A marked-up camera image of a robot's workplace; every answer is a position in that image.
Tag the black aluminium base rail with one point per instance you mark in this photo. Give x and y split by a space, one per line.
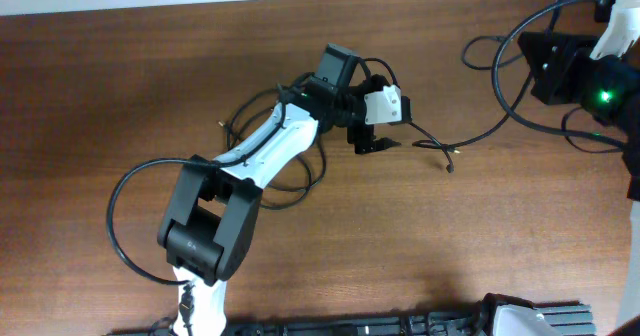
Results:
495 314

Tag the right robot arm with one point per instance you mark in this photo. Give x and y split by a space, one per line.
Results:
613 98

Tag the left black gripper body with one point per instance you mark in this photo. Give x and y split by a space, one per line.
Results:
354 110

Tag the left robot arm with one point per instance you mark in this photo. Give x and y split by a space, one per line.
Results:
209 223

